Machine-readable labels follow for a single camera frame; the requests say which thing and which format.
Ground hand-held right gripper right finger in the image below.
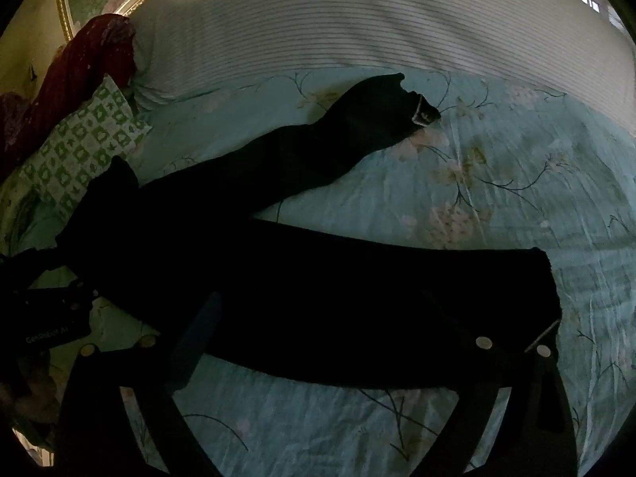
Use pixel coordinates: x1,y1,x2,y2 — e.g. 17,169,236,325
412,333,580,477

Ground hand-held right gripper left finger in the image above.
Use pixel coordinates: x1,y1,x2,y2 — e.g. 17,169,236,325
54,291,223,477

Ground black pants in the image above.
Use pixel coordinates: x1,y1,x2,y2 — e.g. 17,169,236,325
54,74,563,391

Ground green checked pillow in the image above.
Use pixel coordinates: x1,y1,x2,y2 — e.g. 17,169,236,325
10,74,153,220

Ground teal floral bed sheet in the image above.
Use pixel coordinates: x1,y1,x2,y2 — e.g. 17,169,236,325
0,67,636,477

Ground dark red cloth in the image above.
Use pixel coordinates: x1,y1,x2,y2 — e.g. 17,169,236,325
0,14,138,170

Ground white striped blanket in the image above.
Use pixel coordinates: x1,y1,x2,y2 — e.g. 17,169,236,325
130,0,636,137

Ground bright window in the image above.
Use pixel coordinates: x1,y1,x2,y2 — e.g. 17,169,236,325
578,0,623,28

